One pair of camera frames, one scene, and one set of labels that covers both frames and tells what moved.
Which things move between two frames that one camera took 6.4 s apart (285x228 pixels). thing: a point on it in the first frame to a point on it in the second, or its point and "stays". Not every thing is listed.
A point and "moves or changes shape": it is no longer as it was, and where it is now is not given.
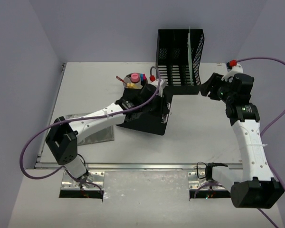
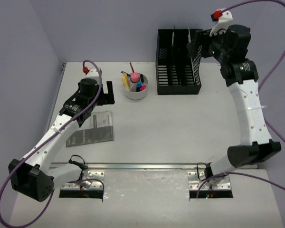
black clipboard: (154, 120) to (173, 45)
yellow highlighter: (130, 85) to (125, 80)
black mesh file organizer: (172, 61) stays
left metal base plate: (92, 180) stays
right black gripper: (212, 86) to (207, 40)
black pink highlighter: (144, 79) moves or changes shape
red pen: (120, 79) to (131, 67)
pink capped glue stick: (135, 78) stays
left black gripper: (162, 104) to (107, 95)
